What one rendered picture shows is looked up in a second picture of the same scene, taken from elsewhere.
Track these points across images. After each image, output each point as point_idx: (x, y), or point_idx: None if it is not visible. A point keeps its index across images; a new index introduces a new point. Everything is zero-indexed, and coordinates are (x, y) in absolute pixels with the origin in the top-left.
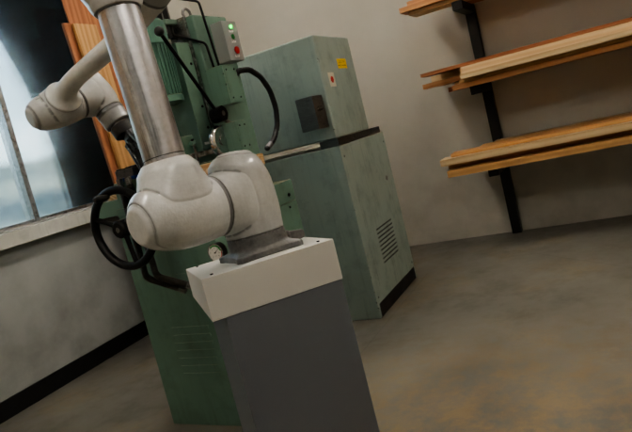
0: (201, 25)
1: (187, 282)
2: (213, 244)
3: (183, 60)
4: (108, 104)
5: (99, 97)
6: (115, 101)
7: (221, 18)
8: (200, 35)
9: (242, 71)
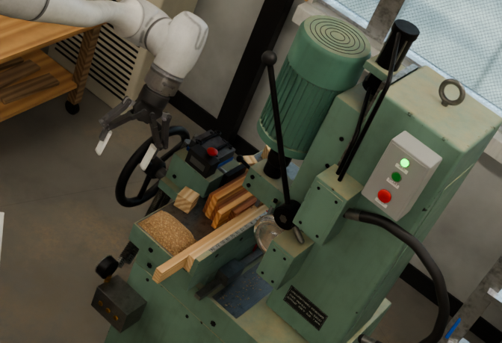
0: (385, 117)
1: (120, 257)
2: (104, 257)
3: (331, 125)
4: (154, 63)
5: (153, 49)
6: (160, 66)
7: (449, 146)
8: (370, 125)
9: (382, 226)
